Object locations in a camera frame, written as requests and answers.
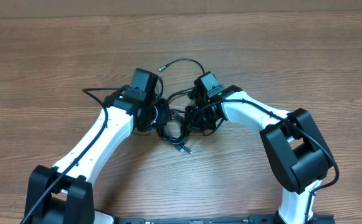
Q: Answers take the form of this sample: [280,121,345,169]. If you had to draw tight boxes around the black cable bundle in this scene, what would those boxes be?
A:
[133,58,206,156]

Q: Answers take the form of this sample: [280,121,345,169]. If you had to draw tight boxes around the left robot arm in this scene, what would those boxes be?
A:
[22,68,163,224]

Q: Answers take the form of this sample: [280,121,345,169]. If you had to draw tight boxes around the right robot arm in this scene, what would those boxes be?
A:
[186,72,340,223]

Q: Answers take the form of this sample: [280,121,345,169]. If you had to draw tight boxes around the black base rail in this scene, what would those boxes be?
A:
[58,213,336,224]

